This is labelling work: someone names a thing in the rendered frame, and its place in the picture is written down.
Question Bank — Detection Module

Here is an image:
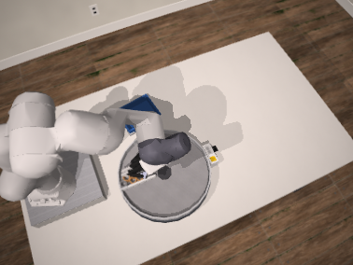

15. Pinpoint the grey round table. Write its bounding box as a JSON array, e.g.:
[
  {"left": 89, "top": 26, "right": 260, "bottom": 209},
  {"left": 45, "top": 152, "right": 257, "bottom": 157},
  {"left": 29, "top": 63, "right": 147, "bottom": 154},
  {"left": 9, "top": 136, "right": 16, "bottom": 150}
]
[{"left": 118, "top": 136, "right": 219, "bottom": 223}]

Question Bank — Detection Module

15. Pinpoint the blue crate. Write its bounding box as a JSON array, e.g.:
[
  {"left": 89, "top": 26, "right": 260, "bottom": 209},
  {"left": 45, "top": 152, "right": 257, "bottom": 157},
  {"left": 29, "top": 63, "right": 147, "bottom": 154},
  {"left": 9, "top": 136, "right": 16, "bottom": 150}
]
[{"left": 121, "top": 94, "right": 161, "bottom": 136}]

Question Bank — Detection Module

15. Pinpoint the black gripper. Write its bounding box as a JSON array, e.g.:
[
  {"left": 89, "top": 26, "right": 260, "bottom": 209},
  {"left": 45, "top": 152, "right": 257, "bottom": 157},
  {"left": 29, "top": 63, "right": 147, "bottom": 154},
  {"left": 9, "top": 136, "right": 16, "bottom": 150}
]
[{"left": 121, "top": 153, "right": 148, "bottom": 179}]

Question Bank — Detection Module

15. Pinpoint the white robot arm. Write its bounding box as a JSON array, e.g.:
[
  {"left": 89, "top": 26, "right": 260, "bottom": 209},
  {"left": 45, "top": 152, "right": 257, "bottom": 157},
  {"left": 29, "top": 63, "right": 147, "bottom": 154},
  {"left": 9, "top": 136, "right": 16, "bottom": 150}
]
[{"left": 0, "top": 91, "right": 191, "bottom": 206}]

